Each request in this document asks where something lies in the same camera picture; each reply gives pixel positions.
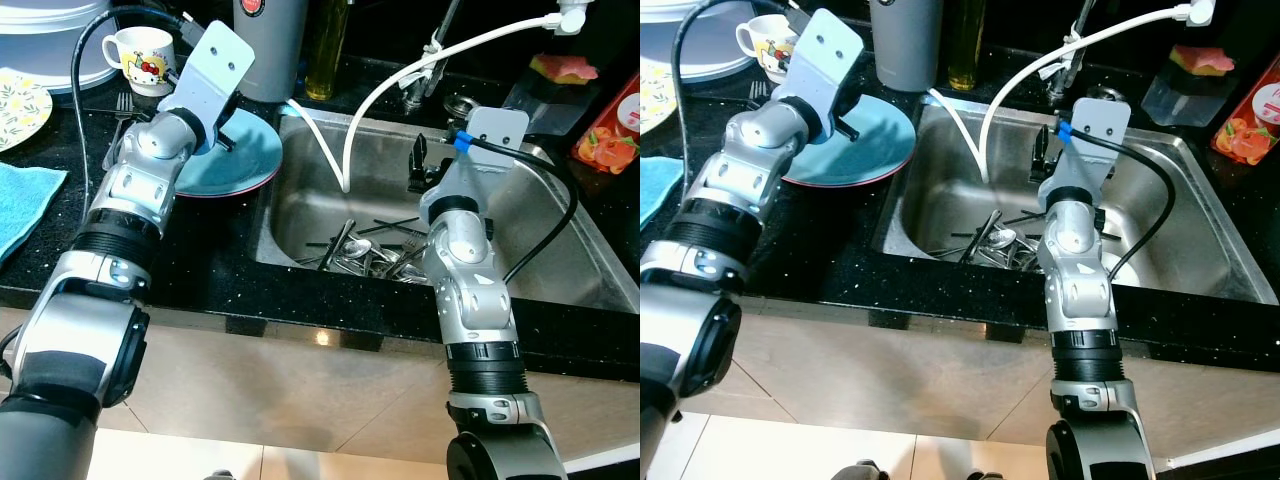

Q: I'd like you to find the light blue plate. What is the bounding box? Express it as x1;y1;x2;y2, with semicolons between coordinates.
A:
785;93;918;189
175;105;284;198

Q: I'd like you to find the white bowl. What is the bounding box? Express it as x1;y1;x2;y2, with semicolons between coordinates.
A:
1100;250;1143;289

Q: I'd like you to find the stainless steel kitchen sink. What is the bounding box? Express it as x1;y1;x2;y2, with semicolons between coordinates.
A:
255;108;641;313
875;95;1280;306

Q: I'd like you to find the chrome kitchen faucet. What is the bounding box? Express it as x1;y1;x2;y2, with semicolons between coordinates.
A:
1045;0;1101;106
400;0;466;116

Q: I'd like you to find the grey cylindrical canister red badge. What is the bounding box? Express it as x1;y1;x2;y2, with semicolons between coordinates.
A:
868;0;946;93
232;0;309;103

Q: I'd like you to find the white tie strip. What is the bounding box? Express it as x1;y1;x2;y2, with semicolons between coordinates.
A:
418;40;448;83
1053;35;1088;78

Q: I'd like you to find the white cartoon print mug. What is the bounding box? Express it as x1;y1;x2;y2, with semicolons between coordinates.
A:
102;27;176;98
735;15;801;86

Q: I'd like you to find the olive oil glass bottle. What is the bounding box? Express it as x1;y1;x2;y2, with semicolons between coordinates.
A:
945;0;986;91
305;0;349;101

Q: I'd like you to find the clear plastic sponge holder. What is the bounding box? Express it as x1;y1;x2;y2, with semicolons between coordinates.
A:
500;70;591;136
1140;65;1226;126

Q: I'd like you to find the pink and yellow sponge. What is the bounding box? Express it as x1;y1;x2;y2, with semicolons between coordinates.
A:
528;53;599;84
1170;45;1236;76

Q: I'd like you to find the translucent white plastic food cover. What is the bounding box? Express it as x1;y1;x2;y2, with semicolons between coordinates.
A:
0;0;121;94
640;0;761;83

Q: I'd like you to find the peach hand soap bottle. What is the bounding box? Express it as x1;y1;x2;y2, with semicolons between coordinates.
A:
1210;80;1280;166
572;72;641;176

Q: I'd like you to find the floral print plate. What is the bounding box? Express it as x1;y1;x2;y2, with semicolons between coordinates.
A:
640;60;678;136
0;68;53;153

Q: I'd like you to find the blue cloth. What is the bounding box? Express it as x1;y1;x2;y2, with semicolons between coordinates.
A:
0;162;68;263
640;155;684;226

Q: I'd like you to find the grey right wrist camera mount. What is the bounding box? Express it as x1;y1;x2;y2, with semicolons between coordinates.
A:
1037;97;1131;211
420;107;531;226

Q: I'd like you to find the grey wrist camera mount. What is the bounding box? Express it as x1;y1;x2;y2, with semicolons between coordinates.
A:
420;107;531;226
163;20;256;141
785;8;866;121
1037;97;1131;211

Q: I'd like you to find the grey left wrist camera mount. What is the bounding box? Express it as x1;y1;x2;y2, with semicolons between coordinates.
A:
163;20;256;141
785;8;866;121

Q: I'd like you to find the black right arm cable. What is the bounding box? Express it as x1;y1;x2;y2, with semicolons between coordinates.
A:
450;130;581;286
1065;120;1178;281

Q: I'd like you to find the white flexible hose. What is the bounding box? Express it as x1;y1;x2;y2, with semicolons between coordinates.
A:
285;12;571;193
925;5;1196;184

